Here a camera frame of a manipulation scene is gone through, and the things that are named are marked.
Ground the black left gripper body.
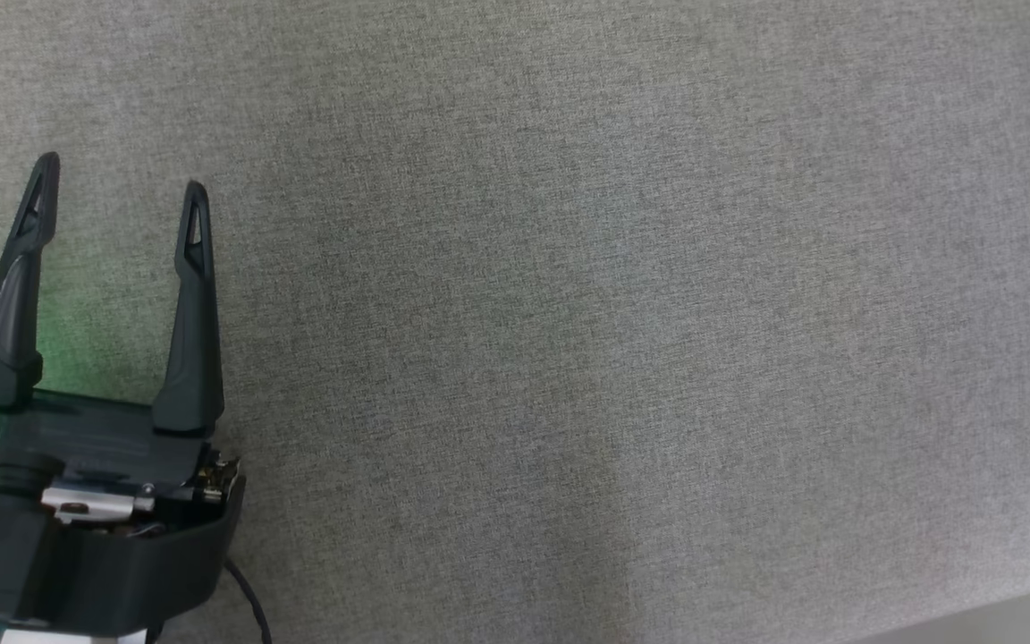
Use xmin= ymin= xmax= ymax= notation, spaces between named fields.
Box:
xmin=0 ymin=383 xmax=230 ymax=491

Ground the thin black cable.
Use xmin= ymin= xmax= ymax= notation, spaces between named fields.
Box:
xmin=224 ymin=558 xmax=274 ymax=644

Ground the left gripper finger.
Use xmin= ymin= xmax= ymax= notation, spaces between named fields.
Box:
xmin=0 ymin=151 xmax=61 ymax=413
xmin=150 ymin=181 xmax=226 ymax=440

